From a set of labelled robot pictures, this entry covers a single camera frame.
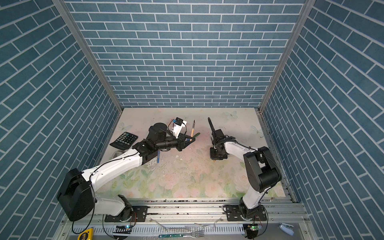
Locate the white blue stapler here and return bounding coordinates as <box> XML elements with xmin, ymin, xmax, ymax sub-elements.
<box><xmin>279</xmin><ymin>223</ymin><xmax>295</xmax><ymax>236</ymax></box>

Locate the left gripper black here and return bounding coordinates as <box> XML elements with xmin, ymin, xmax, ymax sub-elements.
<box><xmin>155</xmin><ymin>132</ymin><xmax>196</xmax><ymax>152</ymax></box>

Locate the green handled fork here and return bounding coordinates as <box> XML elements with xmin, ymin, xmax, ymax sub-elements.
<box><xmin>158</xmin><ymin>231</ymin><xmax>205</xmax><ymax>239</ymax></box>

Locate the black calculator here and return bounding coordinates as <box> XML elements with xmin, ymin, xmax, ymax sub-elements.
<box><xmin>110</xmin><ymin>132</ymin><xmax>138</xmax><ymax>151</ymax></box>

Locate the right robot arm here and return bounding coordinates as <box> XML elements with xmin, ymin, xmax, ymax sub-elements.
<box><xmin>210</xmin><ymin>130</ymin><xmax>282</xmax><ymax>219</ymax></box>

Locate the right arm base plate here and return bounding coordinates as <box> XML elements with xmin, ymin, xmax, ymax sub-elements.
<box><xmin>222</xmin><ymin>204</ymin><xmax>268</xmax><ymax>222</ymax></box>

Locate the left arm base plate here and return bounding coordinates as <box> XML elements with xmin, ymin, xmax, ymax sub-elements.
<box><xmin>104</xmin><ymin>206</ymin><xmax>149</xmax><ymax>223</ymax></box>

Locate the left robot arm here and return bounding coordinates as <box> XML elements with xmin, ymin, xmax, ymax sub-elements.
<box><xmin>57</xmin><ymin>123</ymin><xmax>196</xmax><ymax>222</ymax></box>

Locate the tan pen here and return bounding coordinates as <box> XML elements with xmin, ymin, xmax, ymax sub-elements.
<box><xmin>191</xmin><ymin>120</ymin><xmax>195</xmax><ymax>137</ymax></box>

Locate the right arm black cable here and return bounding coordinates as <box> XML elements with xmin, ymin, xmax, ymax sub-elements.
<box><xmin>207</xmin><ymin>117</ymin><xmax>229</xmax><ymax>142</ymax></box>

